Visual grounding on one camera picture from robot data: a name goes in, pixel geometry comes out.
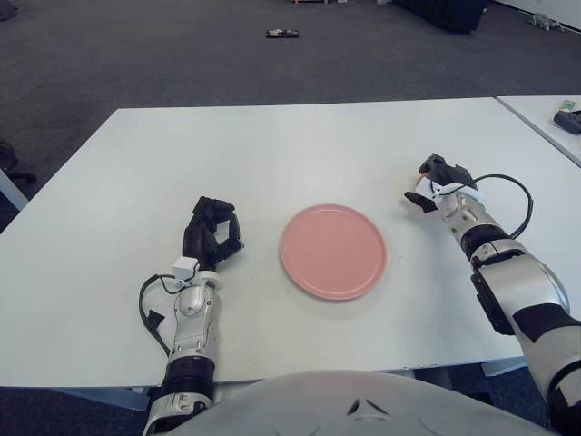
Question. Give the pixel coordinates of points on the dark object on floor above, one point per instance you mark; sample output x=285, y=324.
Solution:
x=9, y=9

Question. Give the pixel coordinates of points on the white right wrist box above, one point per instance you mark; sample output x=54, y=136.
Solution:
x=435, y=188

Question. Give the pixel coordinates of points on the black office chair base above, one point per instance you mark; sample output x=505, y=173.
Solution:
x=9, y=159

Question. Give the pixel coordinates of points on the white desk edge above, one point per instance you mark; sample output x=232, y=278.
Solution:
x=11, y=188

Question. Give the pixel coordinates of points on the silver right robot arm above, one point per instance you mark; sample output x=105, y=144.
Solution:
x=513, y=281

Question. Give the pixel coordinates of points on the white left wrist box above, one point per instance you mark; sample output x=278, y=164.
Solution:
x=185, y=268

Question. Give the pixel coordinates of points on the small black floor object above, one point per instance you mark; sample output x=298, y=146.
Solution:
x=282, y=33

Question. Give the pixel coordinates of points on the grey toy on floor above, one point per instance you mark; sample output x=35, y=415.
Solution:
x=544, y=22

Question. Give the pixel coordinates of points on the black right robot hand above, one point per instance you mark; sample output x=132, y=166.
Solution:
x=447, y=172

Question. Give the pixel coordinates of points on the black cabinet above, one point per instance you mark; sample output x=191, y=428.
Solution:
x=445, y=13

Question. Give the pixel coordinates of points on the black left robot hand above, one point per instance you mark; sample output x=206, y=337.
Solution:
x=199, y=240

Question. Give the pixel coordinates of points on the dark grey handheld controller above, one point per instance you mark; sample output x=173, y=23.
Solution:
x=569, y=121

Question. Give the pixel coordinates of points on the pink round plate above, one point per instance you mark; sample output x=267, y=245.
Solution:
x=333, y=252

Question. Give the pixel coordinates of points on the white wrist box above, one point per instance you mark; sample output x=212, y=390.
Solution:
x=185, y=268
x=435, y=188

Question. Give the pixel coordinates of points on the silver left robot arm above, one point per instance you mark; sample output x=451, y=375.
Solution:
x=193, y=322

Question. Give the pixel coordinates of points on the grey robot torso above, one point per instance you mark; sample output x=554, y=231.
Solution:
x=363, y=409

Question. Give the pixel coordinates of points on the small green packet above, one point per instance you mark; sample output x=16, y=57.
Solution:
x=570, y=105

